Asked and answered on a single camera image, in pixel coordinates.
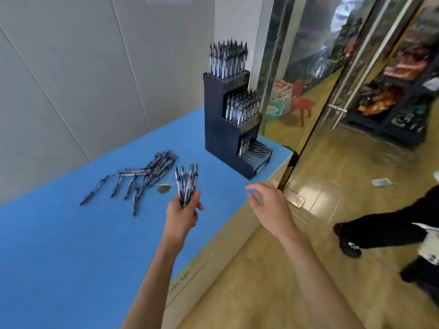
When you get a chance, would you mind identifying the frameless glass swing door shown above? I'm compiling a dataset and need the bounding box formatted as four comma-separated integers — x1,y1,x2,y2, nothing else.
321,0,439,151

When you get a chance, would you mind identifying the row of black pens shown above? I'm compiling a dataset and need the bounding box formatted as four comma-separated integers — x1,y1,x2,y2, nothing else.
209,39,249,79
225,89,262,126

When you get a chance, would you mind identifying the steel framed glass partition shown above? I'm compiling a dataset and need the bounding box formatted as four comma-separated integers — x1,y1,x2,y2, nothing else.
248,0,378,192

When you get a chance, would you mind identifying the person's left hand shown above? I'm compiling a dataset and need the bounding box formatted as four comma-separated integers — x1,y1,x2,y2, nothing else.
161,191,204,252

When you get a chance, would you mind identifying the person's right forearm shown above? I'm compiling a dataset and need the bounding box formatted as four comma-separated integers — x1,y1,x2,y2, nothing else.
283,231,366,329

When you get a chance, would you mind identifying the long steel door handle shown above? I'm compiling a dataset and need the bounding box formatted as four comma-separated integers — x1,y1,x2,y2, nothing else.
331,0,418,130
321,0,393,123

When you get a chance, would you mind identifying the pile of black pens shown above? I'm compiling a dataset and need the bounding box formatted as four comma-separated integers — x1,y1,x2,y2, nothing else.
79,150,177,217

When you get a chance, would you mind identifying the black tiered pen display stand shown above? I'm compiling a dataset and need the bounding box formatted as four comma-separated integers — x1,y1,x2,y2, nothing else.
203,70,273,180

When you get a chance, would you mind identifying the blue table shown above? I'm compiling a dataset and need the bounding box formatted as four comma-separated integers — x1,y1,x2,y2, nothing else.
0,106,294,329

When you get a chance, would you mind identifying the brass floor plate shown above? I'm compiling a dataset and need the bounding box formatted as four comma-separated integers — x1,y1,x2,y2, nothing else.
284,188,306,209

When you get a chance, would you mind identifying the person's right hand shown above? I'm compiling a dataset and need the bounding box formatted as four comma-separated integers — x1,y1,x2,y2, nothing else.
245,181,304,242

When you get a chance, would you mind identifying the green plastic basket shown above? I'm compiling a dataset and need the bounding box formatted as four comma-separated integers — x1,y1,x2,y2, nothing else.
266,101,284,122

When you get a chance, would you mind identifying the person's left forearm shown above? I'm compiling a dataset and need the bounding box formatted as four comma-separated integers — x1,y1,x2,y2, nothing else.
120,241,181,329

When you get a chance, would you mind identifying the pile of colourful snack packets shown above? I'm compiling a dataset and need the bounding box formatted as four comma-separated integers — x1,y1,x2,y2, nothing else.
356,44,439,117

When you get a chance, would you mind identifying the dark goods shelf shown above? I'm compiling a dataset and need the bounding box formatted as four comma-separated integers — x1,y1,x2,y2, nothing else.
346,3,439,149

